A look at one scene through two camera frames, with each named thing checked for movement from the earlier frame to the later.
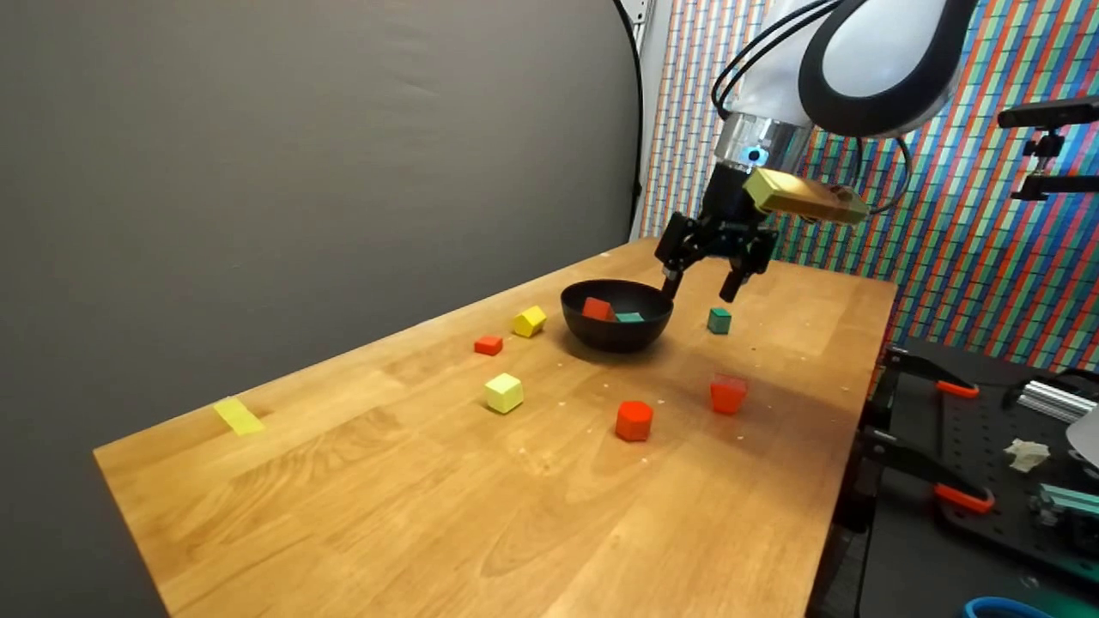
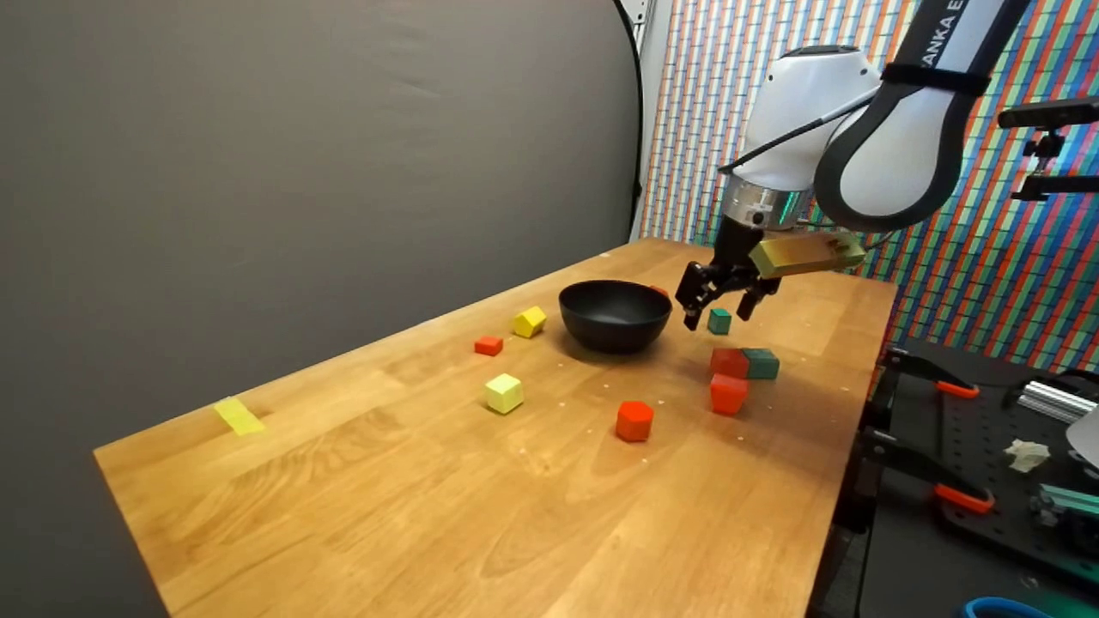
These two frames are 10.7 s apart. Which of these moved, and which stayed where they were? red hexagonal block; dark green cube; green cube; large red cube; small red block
Moved: large red cube; dark green cube
Stayed: red hexagonal block; green cube; small red block
